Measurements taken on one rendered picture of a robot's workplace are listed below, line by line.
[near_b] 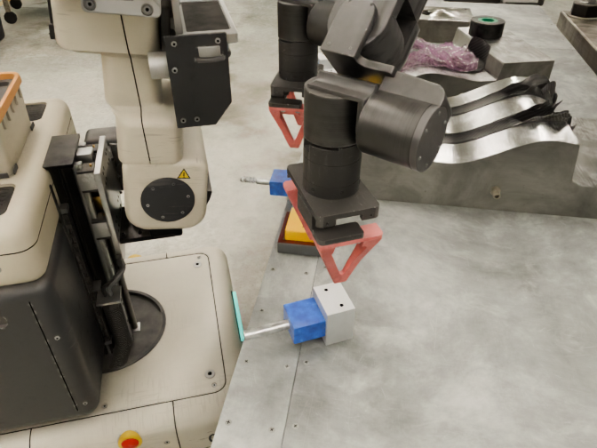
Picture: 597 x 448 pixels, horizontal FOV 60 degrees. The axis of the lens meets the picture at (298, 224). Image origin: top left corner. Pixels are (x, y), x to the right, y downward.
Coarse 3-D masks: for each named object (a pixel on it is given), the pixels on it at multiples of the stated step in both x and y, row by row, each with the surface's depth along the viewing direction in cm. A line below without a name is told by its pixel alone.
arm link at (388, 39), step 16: (336, 0) 46; (384, 0) 44; (400, 0) 44; (416, 0) 46; (384, 16) 44; (400, 16) 48; (416, 16) 48; (384, 32) 44; (400, 32) 47; (416, 32) 49; (368, 48) 44; (384, 48) 45; (400, 48) 47; (400, 64) 48
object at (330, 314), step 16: (320, 288) 63; (336, 288) 63; (288, 304) 63; (304, 304) 63; (320, 304) 62; (336, 304) 61; (352, 304) 61; (288, 320) 62; (304, 320) 61; (320, 320) 61; (336, 320) 61; (352, 320) 62; (256, 336) 61; (304, 336) 61; (320, 336) 62; (336, 336) 63; (352, 336) 64
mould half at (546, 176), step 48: (480, 96) 97; (528, 96) 90; (480, 144) 84; (528, 144) 78; (576, 144) 77; (384, 192) 87; (432, 192) 86; (480, 192) 84; (528, 192) 83; (576, 192) 82
